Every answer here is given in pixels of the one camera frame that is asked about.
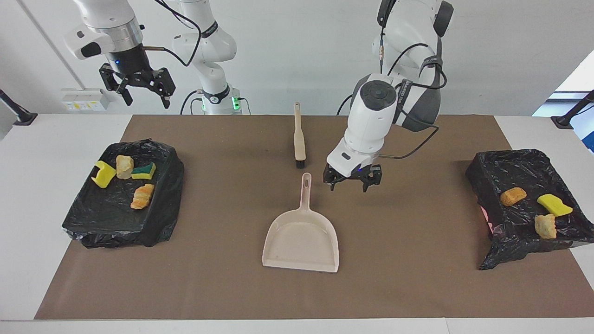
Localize beige hand brush black bristles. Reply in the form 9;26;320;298
294;102;307;169

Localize beige plastic dustpan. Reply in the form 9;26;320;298
262;173;340;273

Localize croissant bread piece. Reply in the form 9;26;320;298
116;155;135;180
130;183;155;210

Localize green and yellow sponge wedge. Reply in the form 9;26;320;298
131;162;157;180

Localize notched yellow sponge piece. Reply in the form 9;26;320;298
91;160;117;188

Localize brown fried nugget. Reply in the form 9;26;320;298
500;187;528;207

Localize pale round bread piece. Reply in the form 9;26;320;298
534;214;557;240

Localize yellow sponge piece green edge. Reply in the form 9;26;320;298
537;193;574;217

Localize pink bin with black bag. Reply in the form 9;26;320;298
465;148;594;271

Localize black clamp stand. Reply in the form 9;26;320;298
551;90;594;129
0;88;38;126

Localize brown table mat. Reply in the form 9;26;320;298
34;115;594;320

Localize black right arm base cable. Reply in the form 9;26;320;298
180;90;205;115

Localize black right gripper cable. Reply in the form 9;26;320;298
141;0;202;67

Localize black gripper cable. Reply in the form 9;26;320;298
378;0;448;160
141;0;202;67

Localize white wall socket box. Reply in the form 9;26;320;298
61;88;110;112

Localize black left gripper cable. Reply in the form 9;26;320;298
378;0;448;160

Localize window with dark frame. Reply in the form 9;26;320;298
531;49;594;154

